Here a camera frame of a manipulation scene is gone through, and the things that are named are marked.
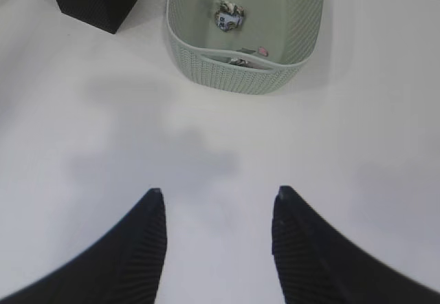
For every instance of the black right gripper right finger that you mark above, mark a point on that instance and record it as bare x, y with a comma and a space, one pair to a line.
317, 264

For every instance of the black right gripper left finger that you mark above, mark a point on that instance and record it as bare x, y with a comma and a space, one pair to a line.
124, 266

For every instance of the green woven plastic basket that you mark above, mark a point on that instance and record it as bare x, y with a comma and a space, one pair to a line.
288, 29

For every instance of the paper ball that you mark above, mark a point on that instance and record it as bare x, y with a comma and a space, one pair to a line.
240, 62
228, 16

